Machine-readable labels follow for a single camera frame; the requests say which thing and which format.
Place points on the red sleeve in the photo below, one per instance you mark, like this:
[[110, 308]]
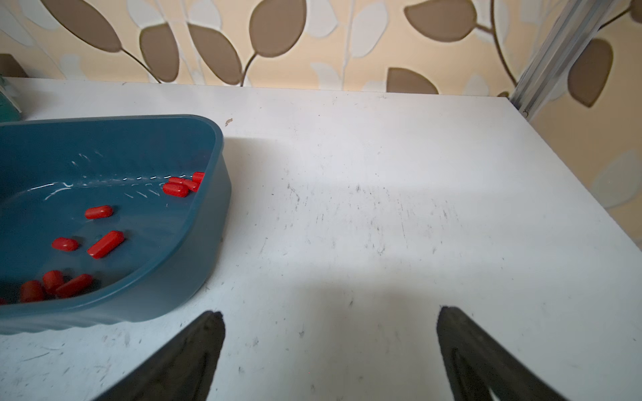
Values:
[[52, 281], [198, 176], [74, 286], [32, 291], [191, 185], [100, 212], [176, 189], [106, 244], [65, 244]]

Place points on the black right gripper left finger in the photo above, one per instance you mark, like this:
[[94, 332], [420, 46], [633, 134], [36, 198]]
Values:
[[183, 369]]

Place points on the teal plastic storage box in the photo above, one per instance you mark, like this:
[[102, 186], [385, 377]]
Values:
[[52, 171]]

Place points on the green tool case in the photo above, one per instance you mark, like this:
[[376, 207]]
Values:
[[9, 108]]

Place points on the aluminium frame post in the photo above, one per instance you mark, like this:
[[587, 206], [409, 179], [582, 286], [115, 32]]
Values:
[[577, 24]]

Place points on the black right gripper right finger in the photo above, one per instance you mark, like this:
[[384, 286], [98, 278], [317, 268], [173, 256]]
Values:
[[480, 368]]

